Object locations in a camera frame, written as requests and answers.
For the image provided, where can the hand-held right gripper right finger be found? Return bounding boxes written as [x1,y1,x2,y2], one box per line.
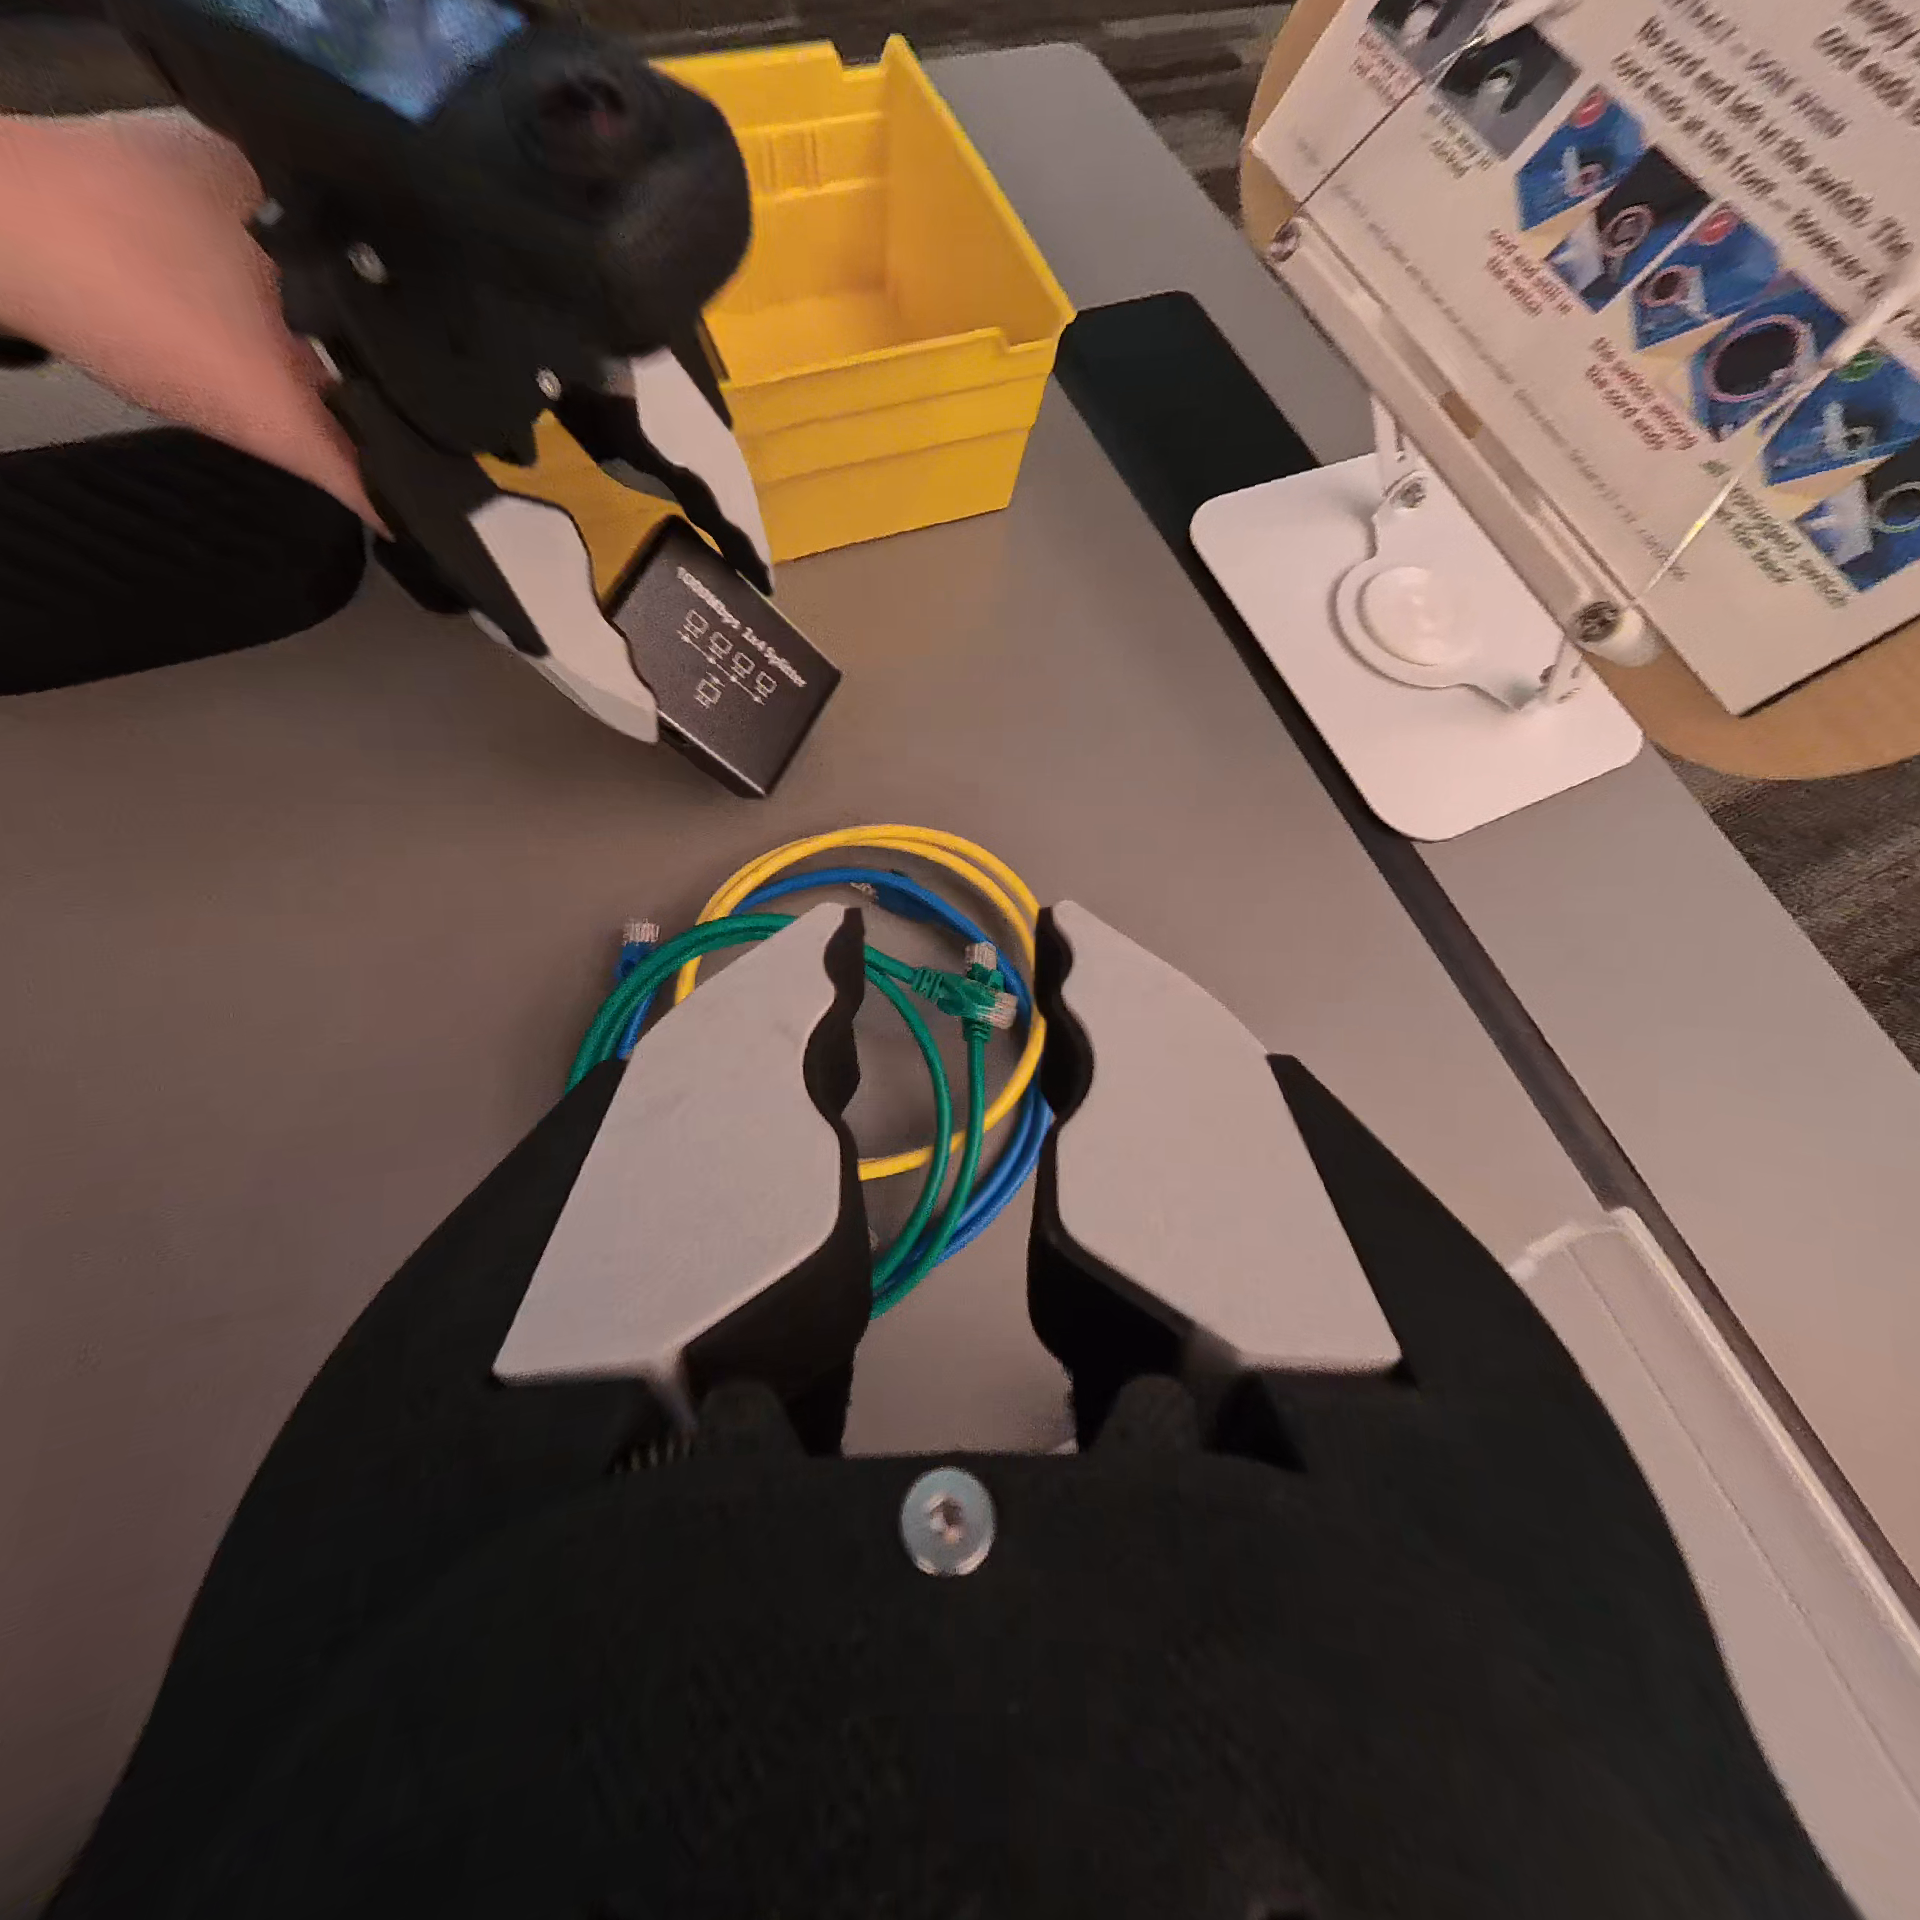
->
[1030,897,1408,1378]

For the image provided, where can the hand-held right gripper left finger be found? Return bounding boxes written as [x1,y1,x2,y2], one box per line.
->
[493,906,875,1386]

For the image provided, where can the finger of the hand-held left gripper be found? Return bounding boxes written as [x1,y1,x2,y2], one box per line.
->
[601,349,779,598]
[459,487,668,748]

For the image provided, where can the black ethernet splitter box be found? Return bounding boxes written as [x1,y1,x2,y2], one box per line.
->
[608,515,844,800]

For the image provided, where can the yellow plastic bin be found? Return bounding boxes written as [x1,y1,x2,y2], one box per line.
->
[480,33,1078,588]

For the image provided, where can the green ethernet cable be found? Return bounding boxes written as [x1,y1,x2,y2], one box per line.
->
[570,911,1009,1322]

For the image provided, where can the blue ethernet cable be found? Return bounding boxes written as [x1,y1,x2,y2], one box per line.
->
[613,868,1056,1271]

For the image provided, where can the yellow ethernet cable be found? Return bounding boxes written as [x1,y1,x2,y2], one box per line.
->
[677,823,1047,1181]

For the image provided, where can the person's left hand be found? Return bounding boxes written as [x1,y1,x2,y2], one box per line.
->
[0,108,395,537]

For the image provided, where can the white stand base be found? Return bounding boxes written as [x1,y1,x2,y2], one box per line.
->
[1189,398,1646,844]

